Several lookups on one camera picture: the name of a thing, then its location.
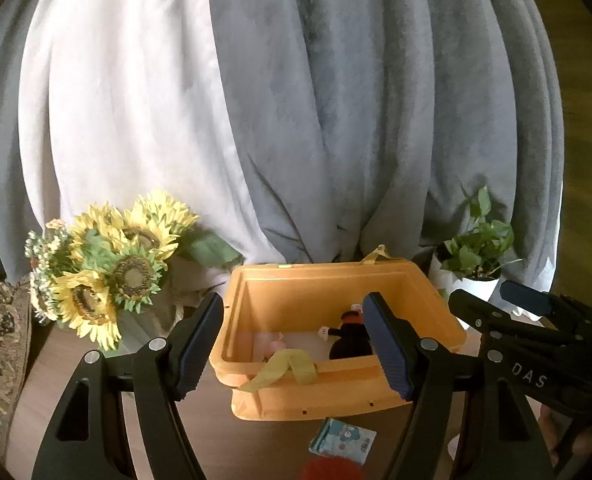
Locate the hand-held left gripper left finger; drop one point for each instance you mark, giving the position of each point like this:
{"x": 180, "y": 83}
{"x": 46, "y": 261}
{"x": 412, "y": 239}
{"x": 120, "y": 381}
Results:
{"x": 200, "y": 350}

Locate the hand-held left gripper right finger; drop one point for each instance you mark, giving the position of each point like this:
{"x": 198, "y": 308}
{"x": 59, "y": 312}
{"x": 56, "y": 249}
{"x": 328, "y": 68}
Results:
{"x": 383, "y": 345}

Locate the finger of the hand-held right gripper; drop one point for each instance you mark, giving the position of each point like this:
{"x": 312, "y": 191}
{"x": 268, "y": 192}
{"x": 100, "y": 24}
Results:
{"x": 476, "y": 305}
{"x": 526, "y": 296}

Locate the orange plastic storage box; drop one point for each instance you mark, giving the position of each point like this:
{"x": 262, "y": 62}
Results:
{"x": 286, "y": 400}

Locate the light blue tissue packet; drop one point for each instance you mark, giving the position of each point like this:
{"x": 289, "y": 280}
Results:
{"x": 343, "y": 437}

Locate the red fluffy pom-pom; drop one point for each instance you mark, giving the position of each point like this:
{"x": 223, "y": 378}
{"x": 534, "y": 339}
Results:
{"x": 331, "y": 470}

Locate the person's right hand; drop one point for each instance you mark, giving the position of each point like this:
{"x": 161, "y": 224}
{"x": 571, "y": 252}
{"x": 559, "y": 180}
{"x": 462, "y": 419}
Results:
{"x": 553, "y": 430}

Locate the black plush toy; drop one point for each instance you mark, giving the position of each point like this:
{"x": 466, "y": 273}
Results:
{"x": 351, "y": 342}

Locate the green plant in white pot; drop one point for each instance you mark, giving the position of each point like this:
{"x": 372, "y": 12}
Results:
{"x": 476, "y": 250}

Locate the clear glass vase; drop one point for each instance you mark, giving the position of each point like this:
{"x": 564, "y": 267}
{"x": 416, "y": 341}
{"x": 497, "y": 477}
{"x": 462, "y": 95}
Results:
{"x": 150, "y": 312}

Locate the small pink plush toy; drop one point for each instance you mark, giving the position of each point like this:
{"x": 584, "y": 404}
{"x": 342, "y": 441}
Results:
{"x": 276, "y": 347}

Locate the artificial sunflower bouquet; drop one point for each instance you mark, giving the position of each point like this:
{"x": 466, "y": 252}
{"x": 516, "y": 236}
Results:
{"x": 133, "y": 272}

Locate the small white flower bunch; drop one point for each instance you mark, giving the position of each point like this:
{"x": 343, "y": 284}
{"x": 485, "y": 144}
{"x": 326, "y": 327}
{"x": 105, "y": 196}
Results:
{"x": 43, "y": 255}

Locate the grey curtain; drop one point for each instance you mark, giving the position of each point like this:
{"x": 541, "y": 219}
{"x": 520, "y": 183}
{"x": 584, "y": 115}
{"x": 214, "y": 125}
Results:
{"x": 376, "y": 110}

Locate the white sheer curtain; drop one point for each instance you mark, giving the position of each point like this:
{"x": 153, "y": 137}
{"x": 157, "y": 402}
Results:
{"x": 125, "y": 110}

